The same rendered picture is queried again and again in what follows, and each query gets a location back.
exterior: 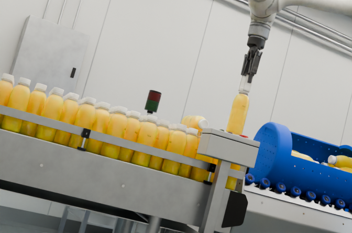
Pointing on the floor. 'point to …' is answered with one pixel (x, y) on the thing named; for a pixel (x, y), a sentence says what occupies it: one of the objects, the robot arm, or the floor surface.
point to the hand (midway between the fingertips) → (245, 84)
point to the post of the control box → (215, 197)
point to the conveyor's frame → (110, 186)
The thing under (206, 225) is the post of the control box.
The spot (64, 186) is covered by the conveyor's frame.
